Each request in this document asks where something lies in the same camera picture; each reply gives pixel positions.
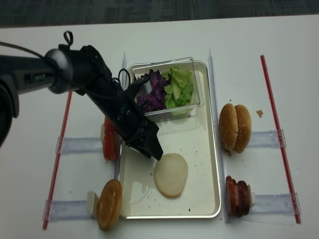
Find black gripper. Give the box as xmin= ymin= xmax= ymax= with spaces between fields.
xmin=86 ymin=77 xmax=163 ymax=161

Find pale bottom bun slice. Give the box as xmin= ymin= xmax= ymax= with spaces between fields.
xmin=154 ymin=153 xmax=188 ymax=198

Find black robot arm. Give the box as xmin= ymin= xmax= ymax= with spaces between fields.
xmin=0 ymin=44 xmax=163 ymax=160

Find red tomato slices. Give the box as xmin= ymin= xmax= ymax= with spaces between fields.
xmin=103 ymin=117 xmax=118 ymax=161

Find green lettuce leaves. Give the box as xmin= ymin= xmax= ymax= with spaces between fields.
xmin=161 ymin=67 xmax=193 ymax=109

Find clear tomato pusher track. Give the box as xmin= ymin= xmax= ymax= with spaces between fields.
xmin=55 ymin=137 xmax=103 ymax=154

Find front red meat patty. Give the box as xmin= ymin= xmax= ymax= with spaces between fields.
xmin=226 ymin=176 xmax=240 ymax=217

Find rear dark meat patty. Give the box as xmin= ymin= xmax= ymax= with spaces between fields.
xmin=237 ymin=181 xmax=250 ymax=217

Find bread crumb piece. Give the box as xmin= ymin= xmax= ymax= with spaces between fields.
xmin=256 ymin=110 xmax=263 ymax=118

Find shredded purple cabbage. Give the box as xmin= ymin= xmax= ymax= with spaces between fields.
xmin=137 ymin=69 xmax=166 ymax=112

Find silver metal tray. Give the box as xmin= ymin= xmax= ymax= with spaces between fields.
xmin=119 ymin=61 xmax=221 ymax=219

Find brown bottom bun slice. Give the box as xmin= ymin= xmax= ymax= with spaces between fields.
xmin=97 ymin=179 xmax=122 ymax=231

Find left sesame top bun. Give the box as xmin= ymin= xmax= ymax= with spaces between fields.
xmin=219 ymin=103 xmax=238 ymax=151

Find sesame bun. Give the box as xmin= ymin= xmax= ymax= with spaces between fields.
xmin=233 ymin=105 xmax=252 ymax=153
xmin=219 ymin=103 xmax=238 ymax=151

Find clear plastic salad container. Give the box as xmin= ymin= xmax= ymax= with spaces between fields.
xmin=128 ymin=57 xmax=204 ymax=122

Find right sesame top bun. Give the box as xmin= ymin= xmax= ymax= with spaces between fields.
xmin=233 ymin=105 xmax=252 ymax=153

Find white patty pusher block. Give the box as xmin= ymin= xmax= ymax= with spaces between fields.
xmin=247 ymin=184 xmax=256 ymax=209

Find clear top bun track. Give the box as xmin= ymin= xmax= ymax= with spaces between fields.
xmin=247 ymin=129 xmax=286 ymax=148

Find clear patty pusher track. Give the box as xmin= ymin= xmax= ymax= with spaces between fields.
xmin=250 ymin=193 xmax=301 ymax=215

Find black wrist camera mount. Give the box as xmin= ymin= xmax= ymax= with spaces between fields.
xmin=125 ymin=78 xmax=150 ymax=100

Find left red rail strip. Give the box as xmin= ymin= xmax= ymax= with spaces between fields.
xmin=42 ymin=92 xmax=72 ymax=231

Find red rail strip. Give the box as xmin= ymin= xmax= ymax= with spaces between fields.
xmin=42 ymin=92 xmax=72 ymax=231
xmin=260 ymin=55 xmax=302 ymax=224

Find right red rail strip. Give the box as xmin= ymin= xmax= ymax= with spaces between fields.
xmin=260 ymin=55 xmax=302 ymax=224

